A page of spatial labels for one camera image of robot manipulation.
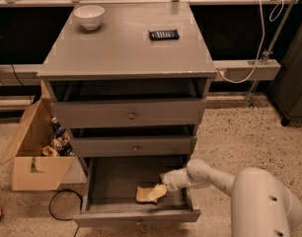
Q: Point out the grey middle drawer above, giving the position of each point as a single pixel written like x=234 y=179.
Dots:
x=133 y=146

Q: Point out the black snack bar packet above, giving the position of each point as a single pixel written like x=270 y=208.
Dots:
x=164 y=35

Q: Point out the yellow sponge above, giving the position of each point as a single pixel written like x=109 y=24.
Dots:
x=141 y=194

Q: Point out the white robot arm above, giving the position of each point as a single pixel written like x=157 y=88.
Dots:
x=261 y=205

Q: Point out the grey top drawer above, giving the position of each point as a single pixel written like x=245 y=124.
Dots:
x=126 y=114

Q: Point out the open cardboard box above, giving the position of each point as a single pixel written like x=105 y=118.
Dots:
x=32 y=171

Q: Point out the dark grey side cabinet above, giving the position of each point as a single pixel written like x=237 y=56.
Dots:
x=286 y=89

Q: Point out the grey wooden drawer cabinet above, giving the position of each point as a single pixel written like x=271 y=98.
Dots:
x=119 y=62

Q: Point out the white ceramic bowl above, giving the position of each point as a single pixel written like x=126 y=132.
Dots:
x=90 y=17

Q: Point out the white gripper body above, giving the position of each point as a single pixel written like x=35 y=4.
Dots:
x=172 y=181

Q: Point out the bottles in cardboard box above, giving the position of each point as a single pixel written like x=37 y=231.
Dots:
x=59 y=144

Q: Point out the grey open bottom drawer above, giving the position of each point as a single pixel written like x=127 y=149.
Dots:
x=110 y=196

